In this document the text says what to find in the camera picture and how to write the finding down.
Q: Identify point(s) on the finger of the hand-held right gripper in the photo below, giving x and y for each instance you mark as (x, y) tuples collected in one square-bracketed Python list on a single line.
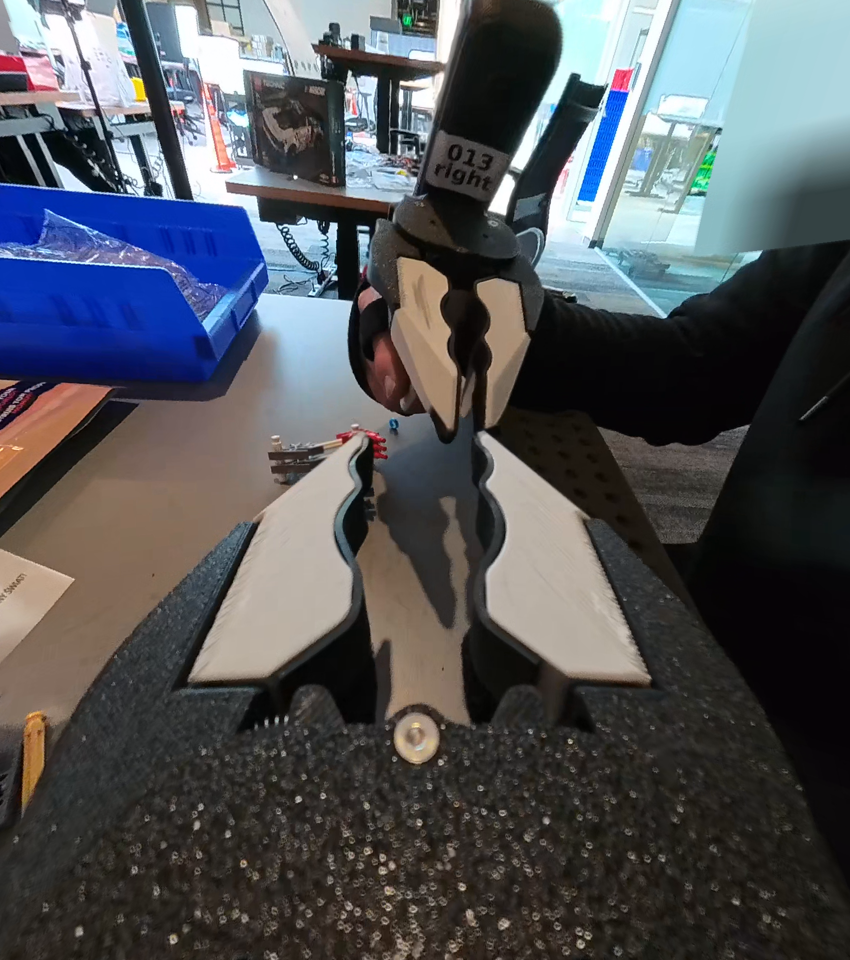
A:
[(507, 352), (421, 337)]

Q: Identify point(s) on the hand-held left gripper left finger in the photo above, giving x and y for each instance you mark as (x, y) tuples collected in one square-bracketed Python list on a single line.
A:
[(282, 600)]

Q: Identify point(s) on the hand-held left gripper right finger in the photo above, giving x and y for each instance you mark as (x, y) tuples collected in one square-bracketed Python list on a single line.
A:
[(560, 607)]

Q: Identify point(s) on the grey and red toy model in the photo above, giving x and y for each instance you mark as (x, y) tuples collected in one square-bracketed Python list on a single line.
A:
[(297, 454)]

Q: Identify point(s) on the person's right forearm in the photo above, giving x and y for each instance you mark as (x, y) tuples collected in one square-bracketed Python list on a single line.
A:
[(657, 360)]

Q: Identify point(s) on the person's right hand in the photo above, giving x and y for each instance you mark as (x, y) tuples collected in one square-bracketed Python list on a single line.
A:
[(391, 375)]

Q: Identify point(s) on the dark wooden table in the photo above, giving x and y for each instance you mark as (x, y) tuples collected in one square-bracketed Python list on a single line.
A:
[(380, 56)]

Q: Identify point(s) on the black perforated board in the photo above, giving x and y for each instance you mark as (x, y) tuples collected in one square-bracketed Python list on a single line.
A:
[(604, 480)]

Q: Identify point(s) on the stack of blue red bins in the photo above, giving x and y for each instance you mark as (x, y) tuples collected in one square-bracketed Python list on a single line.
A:
[(604, 142)]

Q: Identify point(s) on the wooden desk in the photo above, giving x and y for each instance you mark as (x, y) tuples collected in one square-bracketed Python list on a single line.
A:
[(320, 191)]

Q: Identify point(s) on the black printed box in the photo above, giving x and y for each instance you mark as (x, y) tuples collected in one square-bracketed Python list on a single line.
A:
[(293, 127)]

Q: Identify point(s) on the person's black hoodie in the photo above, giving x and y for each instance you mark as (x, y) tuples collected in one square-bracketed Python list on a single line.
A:
[(829, 525)]

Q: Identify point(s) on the long yellow toy rod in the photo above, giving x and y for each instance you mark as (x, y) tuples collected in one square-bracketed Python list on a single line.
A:
[(33, 757)]

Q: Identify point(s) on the printed toy set bag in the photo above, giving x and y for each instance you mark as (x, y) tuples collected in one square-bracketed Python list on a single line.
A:
[(12, 465)]

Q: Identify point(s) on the clear plastic bag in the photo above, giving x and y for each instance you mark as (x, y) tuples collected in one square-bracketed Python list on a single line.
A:
[(117, 255)]

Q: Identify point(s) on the black steel column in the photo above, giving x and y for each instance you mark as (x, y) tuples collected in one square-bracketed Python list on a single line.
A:
[(162, 112)]

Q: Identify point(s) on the blue plastic bin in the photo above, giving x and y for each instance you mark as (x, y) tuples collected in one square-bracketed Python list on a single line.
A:
[(95, 330)]

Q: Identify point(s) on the long wooden table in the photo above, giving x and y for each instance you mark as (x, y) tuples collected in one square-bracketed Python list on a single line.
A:
[(12, 100)]

